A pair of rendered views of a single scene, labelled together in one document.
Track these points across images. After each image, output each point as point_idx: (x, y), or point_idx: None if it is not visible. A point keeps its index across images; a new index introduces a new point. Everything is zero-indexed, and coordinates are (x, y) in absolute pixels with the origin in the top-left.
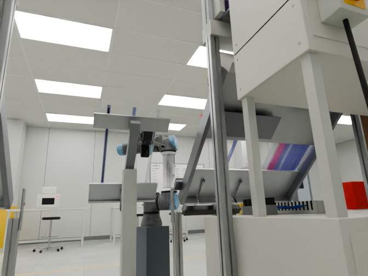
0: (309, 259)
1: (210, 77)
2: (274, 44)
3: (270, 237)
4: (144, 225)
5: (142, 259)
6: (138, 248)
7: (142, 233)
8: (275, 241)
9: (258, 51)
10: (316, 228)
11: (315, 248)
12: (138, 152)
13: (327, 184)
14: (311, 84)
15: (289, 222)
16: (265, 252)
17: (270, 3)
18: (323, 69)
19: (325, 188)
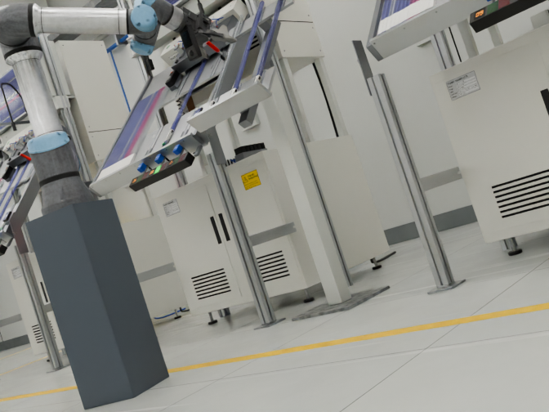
0: (346, 154)
1: None
2: (305, 39)
3: (328, 150)
4: (92, 199)
5: (122, 266)
6: (103, 249)
7: (104, 212)
8: (330, 151)
9: (294, 34)
10: (345, 140)
11: (347, 149)
12: (153, 40)
13: (342, 121)
14: (327, 73)
15: (335, 139)
16: (327, 160)
17: (297, 12)
18: (298, 66)
19: (341, 123)
